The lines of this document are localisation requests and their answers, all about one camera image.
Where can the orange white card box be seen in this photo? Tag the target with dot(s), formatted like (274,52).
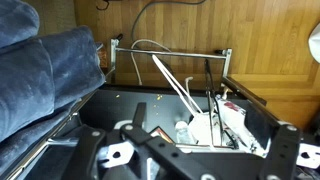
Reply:
(161,133)

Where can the black rack base board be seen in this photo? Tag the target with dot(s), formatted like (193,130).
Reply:
(110,106)

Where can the orange cardboard box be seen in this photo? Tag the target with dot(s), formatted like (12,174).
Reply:
(103,58)

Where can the clear plastic bottle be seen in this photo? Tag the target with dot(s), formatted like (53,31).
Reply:
(183,131)

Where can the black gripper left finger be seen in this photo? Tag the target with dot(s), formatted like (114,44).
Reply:
(110,156)

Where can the white red stained cloth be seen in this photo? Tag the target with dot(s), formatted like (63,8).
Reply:
(233,116)

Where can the white lined waste bin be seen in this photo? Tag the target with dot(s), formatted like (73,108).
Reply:
(315,43)

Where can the black coat hanger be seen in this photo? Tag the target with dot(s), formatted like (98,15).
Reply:
(208,83)

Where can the blue plush robe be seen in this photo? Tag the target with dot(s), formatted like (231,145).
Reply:
(40,76)

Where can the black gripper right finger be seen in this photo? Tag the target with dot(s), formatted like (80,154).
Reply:
(280,150)

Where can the white plastic coat hanger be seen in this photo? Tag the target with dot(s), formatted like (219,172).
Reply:
(166,71)

